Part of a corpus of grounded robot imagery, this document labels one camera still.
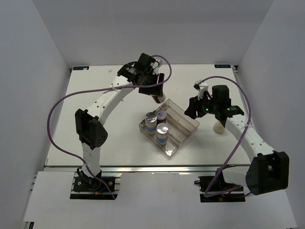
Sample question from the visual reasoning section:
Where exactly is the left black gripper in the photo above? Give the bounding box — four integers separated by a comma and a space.
139, 71, 165, 97

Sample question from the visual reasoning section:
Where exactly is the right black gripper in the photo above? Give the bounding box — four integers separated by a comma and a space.
184, 91, 218, 119

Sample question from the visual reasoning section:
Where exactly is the brown spice jar red label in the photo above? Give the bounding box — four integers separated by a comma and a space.
151, 95, 166, 104

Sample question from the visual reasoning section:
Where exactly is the blue label bottle silver cap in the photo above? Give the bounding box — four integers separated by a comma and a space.
144, 112, 157, 135

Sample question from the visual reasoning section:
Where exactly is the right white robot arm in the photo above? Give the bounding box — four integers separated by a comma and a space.
184, 83, 289, 196

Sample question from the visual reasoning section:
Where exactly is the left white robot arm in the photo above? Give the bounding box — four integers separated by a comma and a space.
75, 53, 164, 190

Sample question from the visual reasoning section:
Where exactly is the clear plastic organizer tray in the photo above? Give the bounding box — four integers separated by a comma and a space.
139, 99, 199, 157

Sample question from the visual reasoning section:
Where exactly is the yellow cap spice bottle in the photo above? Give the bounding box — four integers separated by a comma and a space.
213, 121, 225, 134

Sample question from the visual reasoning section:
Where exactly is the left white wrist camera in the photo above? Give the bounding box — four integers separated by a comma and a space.
153, 59, 163, 70

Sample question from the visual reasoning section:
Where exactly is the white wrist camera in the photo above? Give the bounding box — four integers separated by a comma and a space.
193, 80, 209, 100
153, 59, 163, 70

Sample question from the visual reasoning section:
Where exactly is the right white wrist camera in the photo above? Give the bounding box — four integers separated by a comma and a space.
193, 80, 209, 100

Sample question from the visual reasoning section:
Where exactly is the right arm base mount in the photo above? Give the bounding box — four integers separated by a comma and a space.
194, 176, 245, 203

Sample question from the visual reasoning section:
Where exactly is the aluminium table front rail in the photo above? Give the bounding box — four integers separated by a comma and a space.
42, 166, 253, 174

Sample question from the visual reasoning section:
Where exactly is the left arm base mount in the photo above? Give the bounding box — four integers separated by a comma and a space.
70, 168, 120, 200

